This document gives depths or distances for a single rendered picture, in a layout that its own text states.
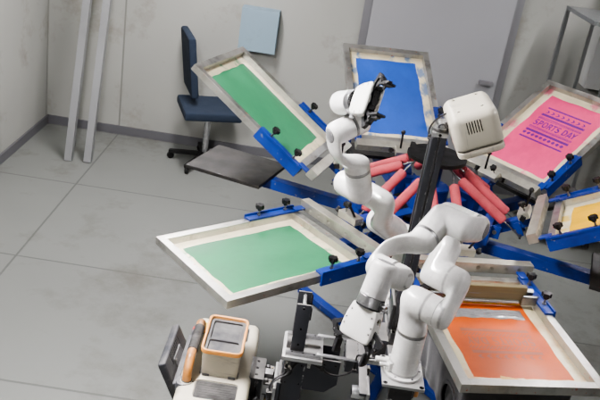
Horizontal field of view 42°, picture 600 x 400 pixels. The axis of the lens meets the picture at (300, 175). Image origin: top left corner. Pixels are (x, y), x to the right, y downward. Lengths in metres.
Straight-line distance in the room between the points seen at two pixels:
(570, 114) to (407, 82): 1.02
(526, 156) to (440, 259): 2.33
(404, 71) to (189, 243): 2.17
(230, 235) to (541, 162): 1.94
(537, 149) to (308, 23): 2.84
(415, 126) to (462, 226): 2.58
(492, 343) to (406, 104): 2.11
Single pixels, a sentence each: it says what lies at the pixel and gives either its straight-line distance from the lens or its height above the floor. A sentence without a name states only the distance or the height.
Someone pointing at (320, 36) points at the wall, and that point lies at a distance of 6.92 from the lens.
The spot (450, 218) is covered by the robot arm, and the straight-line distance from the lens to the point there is 2.33.
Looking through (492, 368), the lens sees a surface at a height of 0.96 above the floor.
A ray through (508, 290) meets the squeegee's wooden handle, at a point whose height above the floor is 1.04.
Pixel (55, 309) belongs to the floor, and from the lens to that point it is 4.81.
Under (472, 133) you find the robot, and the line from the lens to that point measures 2.40.
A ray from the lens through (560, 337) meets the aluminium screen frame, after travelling 3.41.
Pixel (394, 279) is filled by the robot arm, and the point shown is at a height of 1.61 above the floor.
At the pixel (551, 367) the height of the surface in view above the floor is 0.96.
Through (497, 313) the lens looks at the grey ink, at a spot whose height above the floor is 0.96.
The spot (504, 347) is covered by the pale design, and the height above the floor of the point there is 0.96.
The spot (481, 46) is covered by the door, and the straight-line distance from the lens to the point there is 6.99.
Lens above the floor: 2.64
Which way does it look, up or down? 22 degrees down
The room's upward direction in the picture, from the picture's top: 9 degrees clockwise
